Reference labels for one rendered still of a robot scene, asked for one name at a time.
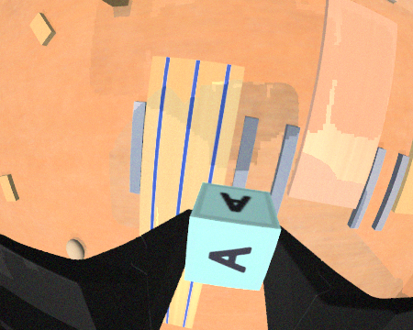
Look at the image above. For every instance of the light blue cube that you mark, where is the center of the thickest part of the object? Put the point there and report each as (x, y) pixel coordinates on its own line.
(231, 237)

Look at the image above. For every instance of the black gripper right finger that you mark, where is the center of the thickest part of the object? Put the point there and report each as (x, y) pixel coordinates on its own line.
(304, 293)

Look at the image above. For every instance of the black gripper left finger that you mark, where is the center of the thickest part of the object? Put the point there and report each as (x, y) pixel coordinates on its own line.
(129, 287)

